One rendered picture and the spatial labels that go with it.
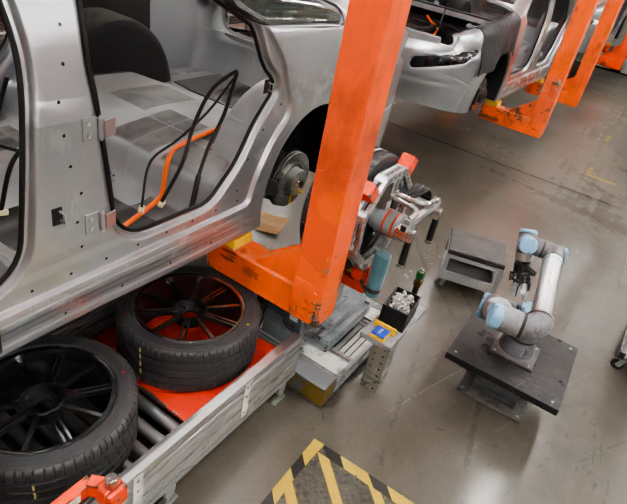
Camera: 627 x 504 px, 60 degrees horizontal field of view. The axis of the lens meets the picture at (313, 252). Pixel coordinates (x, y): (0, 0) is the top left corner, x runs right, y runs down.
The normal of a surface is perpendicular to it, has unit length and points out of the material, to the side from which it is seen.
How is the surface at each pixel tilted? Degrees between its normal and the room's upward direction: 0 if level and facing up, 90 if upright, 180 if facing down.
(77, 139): 87
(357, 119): 90
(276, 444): 0
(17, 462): 0
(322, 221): 90
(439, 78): 89
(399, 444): 0
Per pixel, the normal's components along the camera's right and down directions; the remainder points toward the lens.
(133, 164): -0.52, 0.22
